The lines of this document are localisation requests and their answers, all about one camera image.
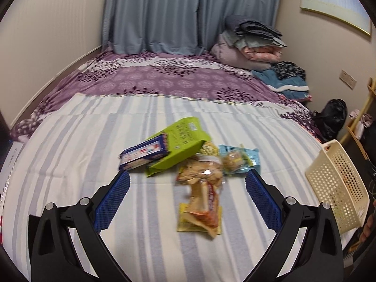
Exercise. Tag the wooden rack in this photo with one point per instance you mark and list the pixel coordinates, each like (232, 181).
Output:
(368, 102)

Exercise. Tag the small yellow snack packet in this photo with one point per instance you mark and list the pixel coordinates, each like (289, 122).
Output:
(210, 149)

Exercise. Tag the blue folded clothes pile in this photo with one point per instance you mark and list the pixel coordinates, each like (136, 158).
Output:
(282, 83)

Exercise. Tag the beige wall socket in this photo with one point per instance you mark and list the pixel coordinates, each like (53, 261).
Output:
(347, 79)

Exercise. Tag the clear cookie bag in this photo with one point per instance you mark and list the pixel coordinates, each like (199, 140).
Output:
(199, 171)

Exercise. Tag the light blue snack packet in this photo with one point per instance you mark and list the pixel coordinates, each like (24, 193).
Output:
(238, 160)

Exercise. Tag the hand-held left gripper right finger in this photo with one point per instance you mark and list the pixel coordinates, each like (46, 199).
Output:
(261, 199)

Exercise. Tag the dark grey folded blanket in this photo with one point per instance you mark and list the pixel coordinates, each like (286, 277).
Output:
(252, 26)

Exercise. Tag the pink floral folded quilt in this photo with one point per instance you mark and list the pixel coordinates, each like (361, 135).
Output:
(261, 53)

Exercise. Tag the framed wall picture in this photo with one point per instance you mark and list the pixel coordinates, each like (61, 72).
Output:
(335, 0)

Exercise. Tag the pale green folded blanket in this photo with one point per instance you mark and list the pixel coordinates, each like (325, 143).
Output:
(235, 41)

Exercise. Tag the blue-grey curtain panel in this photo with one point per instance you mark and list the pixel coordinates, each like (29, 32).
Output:
(235, 3)
(152, 11)

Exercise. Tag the black and white patterned garment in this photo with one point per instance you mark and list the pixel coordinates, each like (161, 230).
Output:
(289, 69)

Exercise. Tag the pink cloth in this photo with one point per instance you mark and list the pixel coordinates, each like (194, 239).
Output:
(364, 119)

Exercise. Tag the black bag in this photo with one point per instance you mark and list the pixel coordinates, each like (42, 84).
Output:
(332, 117)

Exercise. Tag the navy and white biscuit packet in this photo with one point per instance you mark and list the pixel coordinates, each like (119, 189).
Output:
(144, 152)

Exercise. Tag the purple floral bedsheet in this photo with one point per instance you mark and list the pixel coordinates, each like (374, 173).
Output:
(152, 76)

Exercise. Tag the person's right hand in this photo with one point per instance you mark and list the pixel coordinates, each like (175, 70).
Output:
(369, 229)

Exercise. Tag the green snack bag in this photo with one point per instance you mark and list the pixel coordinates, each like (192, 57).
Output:
(177, 138)

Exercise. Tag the yellow and orange snack packet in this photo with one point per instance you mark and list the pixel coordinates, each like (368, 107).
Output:
(202, 217)

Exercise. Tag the cream perforated plastic basket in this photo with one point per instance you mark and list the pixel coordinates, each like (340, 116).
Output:
(332, 182)

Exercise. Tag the blue and white striped blanket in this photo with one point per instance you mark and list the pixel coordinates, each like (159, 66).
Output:
(88, 141)

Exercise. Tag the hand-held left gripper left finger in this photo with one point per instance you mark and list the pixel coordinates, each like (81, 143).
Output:
(113, 202)

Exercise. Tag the lilac folded quilt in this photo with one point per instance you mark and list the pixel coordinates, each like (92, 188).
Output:
(232, 55)

